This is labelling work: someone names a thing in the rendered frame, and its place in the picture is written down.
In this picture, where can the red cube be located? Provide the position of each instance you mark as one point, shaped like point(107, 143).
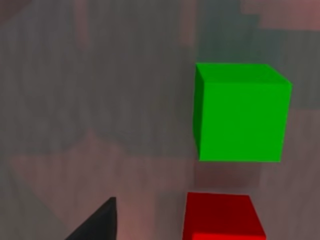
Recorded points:
point(220, 215)

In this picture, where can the green cube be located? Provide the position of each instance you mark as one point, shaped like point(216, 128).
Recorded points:
point(241, 117)

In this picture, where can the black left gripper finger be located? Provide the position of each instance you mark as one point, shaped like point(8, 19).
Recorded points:
point(100, 223)

